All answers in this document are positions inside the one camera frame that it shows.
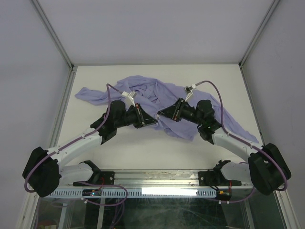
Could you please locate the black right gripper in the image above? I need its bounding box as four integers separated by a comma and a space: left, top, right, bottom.
157, 97, 203, 126

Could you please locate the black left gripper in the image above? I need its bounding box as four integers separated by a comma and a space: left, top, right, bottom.
115, 104, 158, 129

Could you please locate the lilac zip-up jacket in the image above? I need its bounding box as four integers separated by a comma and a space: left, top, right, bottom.
75, 75, 258, 142

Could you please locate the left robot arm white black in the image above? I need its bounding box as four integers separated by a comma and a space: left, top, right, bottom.
22, 100, 157, 198

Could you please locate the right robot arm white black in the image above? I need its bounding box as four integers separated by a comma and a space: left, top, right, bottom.
158, 98, 292, 195

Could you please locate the small black circuit board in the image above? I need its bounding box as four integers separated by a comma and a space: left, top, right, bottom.
82, 189, 103, 197

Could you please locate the black orange power connector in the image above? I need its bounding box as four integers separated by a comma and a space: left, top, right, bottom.
215, 190, 232, 201

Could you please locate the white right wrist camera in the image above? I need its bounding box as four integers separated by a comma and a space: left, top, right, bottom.
184, 84, 197, 102

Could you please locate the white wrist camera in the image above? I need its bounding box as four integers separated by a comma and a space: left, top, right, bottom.
122, 91, 137, 107
184, 84, 197, 102

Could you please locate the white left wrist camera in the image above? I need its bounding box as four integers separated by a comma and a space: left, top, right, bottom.
122, 91, 137, 107

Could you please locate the aluminium front frame rail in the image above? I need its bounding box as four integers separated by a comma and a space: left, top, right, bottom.
57, 168, 286, 189

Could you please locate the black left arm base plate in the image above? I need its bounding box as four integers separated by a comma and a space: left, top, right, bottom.
73, 171, 115, 187

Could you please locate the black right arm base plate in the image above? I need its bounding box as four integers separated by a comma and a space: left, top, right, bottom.
198, 170, 242, 187

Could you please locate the grey slotted cable duct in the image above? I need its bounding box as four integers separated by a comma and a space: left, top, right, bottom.
48, 187, 216, 198

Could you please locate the right aluminium side rail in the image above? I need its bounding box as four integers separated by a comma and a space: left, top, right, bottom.
239, 66, 269, 145

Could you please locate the aluminium side rail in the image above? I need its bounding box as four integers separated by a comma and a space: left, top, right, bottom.
239, 66, 269, 145
47, 66, 78, 149

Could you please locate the left aluminium side rail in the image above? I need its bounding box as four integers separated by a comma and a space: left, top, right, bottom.
47, 66, 78, 149

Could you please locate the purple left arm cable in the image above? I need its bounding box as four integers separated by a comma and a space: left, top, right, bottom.
24, 83, 128, 206

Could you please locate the left aluminium corner post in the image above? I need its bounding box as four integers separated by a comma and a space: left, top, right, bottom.
30, 0, 74, 69

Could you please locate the aluminium corner post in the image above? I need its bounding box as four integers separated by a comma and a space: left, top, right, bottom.
30, 0, 74, 69
239, 0, 281, 69

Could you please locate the right aluminium corner post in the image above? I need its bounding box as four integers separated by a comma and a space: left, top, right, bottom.
239, 0, 281, 69

